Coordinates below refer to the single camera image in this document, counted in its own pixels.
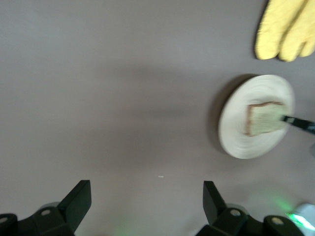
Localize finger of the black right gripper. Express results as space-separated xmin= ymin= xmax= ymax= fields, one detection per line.
xmin=279 ymin=115 xmax=315 ymax=135

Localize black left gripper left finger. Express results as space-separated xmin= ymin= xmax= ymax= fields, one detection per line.
xmin=14 ymin=179 xmax=92 ymax=236

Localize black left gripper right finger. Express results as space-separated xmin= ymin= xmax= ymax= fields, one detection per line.
xmin=194 ymin=180 xmax=266 ymax=236

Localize brown bread slice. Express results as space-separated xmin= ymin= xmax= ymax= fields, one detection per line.
xmin=243 ymin=102 xmax=287 ymax=137

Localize round wooden plate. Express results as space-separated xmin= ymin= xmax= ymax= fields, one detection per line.
xmin=218 ymin=74 xmax=295 ymax=160

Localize yellow quilted oven mitt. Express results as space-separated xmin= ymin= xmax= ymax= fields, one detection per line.
xmin=279 ymin=0 xmax=315 ymax=62
xmin=253 ymin=0 xmax=307 ymax=60

